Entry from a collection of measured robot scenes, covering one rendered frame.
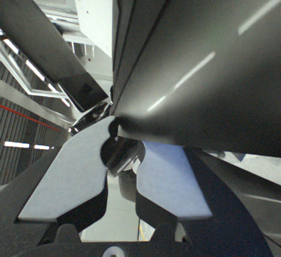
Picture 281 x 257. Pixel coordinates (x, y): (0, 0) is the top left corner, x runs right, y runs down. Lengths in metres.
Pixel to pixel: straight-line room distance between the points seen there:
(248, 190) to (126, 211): 7.33
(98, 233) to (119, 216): 0.92
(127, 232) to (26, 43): 7.63
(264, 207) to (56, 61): 0.37
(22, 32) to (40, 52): 0.04
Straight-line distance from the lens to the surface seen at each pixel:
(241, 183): 0.26
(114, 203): 7.46
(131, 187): 0.50
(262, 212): 0.27
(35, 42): 0.35
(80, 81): 0.34
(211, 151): 0.40
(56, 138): 13.03
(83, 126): 0.28
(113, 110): 0.16
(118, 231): 7.75
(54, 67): 0.34
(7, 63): 1.60
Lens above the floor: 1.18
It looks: 6 degrees down
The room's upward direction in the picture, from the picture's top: 83 degrees counter-clockwise
